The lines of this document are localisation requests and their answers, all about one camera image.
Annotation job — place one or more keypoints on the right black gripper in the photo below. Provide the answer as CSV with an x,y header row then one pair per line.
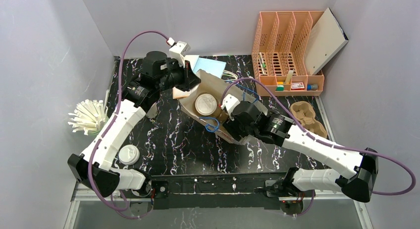
x,y
234,128

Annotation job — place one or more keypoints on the blue checkered paper bag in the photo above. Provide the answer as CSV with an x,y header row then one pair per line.
x,y
216,86

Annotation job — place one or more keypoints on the light blue envelope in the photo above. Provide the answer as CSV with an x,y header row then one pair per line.
x,y
211,66

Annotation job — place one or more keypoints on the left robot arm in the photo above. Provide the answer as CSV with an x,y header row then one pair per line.
x,y
93,167

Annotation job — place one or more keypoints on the green eraser block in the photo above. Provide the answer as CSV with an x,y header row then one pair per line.
x,y
279,88

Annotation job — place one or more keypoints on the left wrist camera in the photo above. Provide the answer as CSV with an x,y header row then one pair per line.
x,y
178,50

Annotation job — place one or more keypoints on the white cup lid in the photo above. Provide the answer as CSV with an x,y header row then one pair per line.
x,y
205,104

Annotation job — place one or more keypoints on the green cup of straws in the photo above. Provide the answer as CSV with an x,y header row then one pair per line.
x,y
89,117

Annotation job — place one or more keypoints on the red white small box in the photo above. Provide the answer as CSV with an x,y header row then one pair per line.
x,y
296,86

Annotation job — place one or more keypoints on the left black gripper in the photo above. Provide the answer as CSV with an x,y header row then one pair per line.
x,y
189,78

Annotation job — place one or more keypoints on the stack of white paper cups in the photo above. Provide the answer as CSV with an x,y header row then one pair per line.
x,y
152,112

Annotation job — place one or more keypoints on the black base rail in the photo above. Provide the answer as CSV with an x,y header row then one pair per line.
x,y
231,190

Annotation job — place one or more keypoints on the peach desk file organizer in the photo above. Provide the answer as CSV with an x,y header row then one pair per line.
x,y
278,52

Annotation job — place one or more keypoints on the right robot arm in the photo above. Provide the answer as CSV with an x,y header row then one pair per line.
x,y
351,173

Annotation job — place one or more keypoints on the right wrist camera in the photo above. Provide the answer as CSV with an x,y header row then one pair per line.
x,y
229,103

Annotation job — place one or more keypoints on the white board binder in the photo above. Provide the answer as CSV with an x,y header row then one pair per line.
x,y
326,39

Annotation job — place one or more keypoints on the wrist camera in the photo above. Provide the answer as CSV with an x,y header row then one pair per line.
x,y
178,50
229,103

